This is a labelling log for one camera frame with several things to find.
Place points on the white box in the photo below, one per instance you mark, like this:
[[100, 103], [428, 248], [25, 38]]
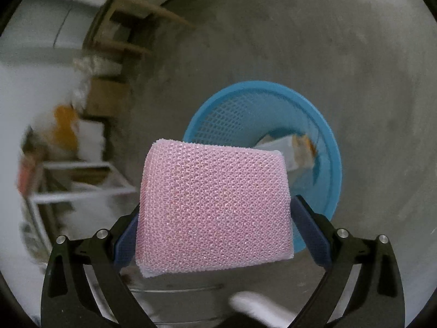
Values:
[[90, 140]]

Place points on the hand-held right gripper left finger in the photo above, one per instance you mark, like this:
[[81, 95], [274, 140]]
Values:
[[124, 246]]

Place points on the white framed desk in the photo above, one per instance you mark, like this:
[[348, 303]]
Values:
[[78, 194]]

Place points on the pink mesh sponge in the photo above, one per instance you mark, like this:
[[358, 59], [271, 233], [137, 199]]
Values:
[[211, 205]]

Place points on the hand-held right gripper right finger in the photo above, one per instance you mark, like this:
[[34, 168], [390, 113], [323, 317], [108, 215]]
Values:
[[310, 232]]

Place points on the white and orange carton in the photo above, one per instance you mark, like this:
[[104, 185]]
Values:
[[300, 150]]

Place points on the person's white shoe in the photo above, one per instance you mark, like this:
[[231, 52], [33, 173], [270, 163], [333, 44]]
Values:
[[259, 305]]

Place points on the brown cardboard box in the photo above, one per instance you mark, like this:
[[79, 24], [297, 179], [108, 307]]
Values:
[[105, 97]]

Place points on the orange plastic bag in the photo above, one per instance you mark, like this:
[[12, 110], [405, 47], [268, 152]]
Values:
[[66, 126]]

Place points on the blue plastic wastebasket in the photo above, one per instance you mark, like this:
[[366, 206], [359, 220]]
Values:
[[245, 109]]

